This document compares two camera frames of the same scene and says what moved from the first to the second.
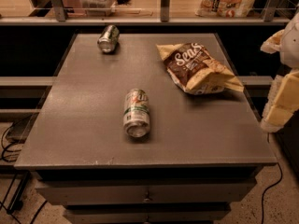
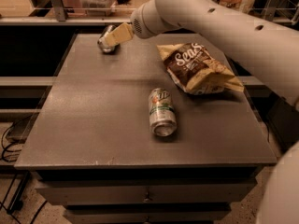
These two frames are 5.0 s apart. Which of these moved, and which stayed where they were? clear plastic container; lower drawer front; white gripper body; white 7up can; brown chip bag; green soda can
Moved: white 7up can; white gripper body
Stayed: brown chip bag; green soda can; clear plastic container; lower drawer front
